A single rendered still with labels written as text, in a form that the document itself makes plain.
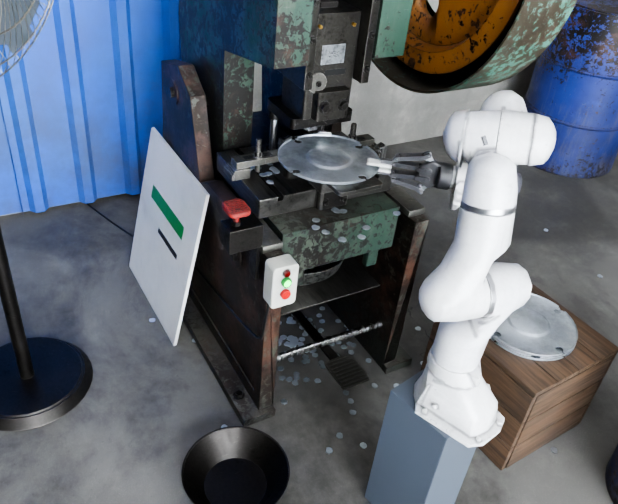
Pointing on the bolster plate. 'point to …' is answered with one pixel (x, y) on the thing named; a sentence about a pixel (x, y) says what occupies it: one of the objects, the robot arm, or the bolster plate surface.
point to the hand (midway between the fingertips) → (378, 165)
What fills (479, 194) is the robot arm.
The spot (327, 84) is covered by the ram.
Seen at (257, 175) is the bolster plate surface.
